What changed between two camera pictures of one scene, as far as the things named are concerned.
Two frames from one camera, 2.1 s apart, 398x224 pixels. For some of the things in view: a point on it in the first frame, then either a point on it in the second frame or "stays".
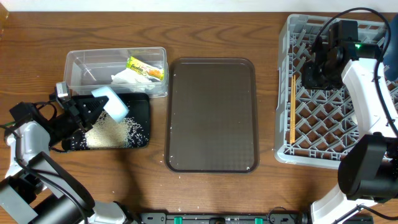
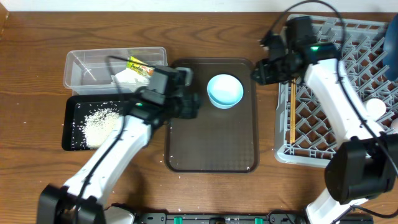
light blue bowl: [114, 106] to [224, 90]
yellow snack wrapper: [143, 69] stays
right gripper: [309, 82] to [264, 68]
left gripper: [77, 109] to [188, 111]
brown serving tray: [211, 123] stays
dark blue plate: [390, 62] stays
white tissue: [130, 76] stays
